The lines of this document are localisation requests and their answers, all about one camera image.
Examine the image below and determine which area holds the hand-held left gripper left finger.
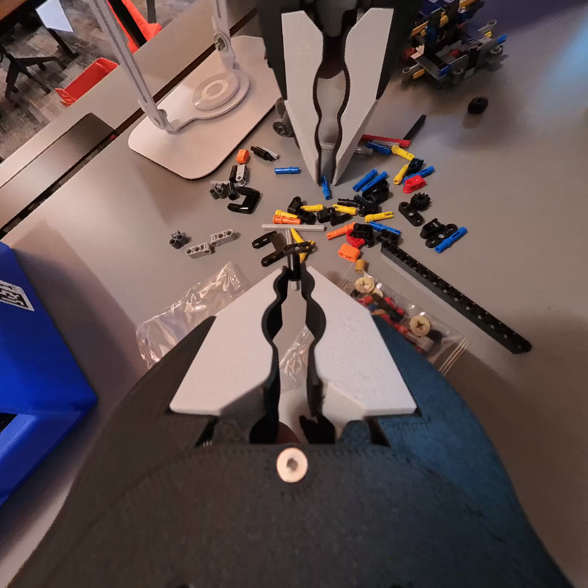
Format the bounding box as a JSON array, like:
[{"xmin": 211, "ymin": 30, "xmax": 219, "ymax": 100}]
[{"xmin": 168, "ymin": 269, "xmax": 289, "ymax": 444}]

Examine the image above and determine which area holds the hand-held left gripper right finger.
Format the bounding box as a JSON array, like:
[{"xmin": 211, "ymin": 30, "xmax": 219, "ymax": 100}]
[{"xmin": 299, "ymin": 265, "xmax": 419, "ymax": 444}]

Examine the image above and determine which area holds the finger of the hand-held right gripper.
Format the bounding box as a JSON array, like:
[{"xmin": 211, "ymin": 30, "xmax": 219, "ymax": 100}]
[
  {"xmin": 331, "ymin": 8, "xmax": 396, "ymax": 186},
  {"xmin": 280, "ymin": 11, "xmax": 328, "ymax": 185}
]

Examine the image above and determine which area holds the black lego connector piece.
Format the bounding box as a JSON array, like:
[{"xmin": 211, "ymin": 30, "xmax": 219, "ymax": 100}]
[{"xmin": 286, "ymin": 229, "xmax": 305, "ymax": 293}]

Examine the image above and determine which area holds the pile of lego pieces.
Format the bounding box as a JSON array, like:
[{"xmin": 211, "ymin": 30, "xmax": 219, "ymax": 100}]
[{"xmin": 168, "ymin": 114, "xmax": 469, "ymax": 276}]

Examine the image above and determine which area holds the partly built lego model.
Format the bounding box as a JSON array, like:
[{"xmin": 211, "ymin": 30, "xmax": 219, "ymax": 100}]
[{"xmin": 401, "ymin": 0, "xmax": 510, "ymax": 90}]

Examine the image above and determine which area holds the small bag of lego pieces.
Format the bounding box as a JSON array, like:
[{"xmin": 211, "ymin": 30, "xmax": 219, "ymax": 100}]
[{"xmin": 337, "ymin": 271, "xmax": 469, "ymax": 373}]

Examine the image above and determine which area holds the long black lego beam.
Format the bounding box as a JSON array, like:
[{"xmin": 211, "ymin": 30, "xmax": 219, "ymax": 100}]
[{"xmin": 379, "ymin": 241, "xmax": 533, "ymax": 354}]

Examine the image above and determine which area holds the empty clear plastic bag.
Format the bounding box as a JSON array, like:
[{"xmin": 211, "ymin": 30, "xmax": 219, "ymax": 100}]
[{"xmin": 135, "ymin": 262, "xmax": 318, "ymax": 382}]

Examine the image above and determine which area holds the orange fabric bag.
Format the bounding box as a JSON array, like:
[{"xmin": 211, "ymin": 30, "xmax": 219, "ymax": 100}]
[{"xmin": 108, "ymin": 0, "xmax": 162, "ymax": 52}]

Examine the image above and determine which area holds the blue plastic bin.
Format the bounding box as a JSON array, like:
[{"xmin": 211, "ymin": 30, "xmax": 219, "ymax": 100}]
[{"xmin": 0, "ymin": 241, "xmax": 99, "ymax": 506}]

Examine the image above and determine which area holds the orange plastic crate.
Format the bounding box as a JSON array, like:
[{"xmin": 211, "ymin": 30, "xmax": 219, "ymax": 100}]
[{"xmin": 55, "ymin": 57, "xmax": 119, "ymax": 107}]

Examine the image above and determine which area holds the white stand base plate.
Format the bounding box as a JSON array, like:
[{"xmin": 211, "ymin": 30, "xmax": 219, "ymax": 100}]
[{"xmin": 89, "ymin": 0, "xmax": 280, "ymax": 180}]

